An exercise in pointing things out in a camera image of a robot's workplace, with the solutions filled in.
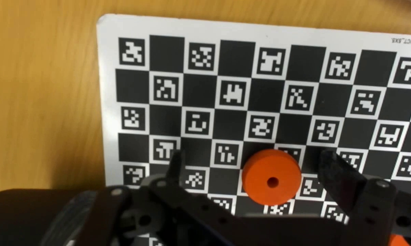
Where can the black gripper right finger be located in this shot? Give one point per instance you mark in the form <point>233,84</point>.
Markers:
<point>377,206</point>

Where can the black white checkerboard marker board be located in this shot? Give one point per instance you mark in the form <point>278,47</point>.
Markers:
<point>232,55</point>

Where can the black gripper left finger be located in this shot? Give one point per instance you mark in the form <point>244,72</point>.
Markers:
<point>168,214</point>

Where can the orange disc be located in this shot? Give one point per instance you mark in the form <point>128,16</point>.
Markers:
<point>399,241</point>
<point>259,173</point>

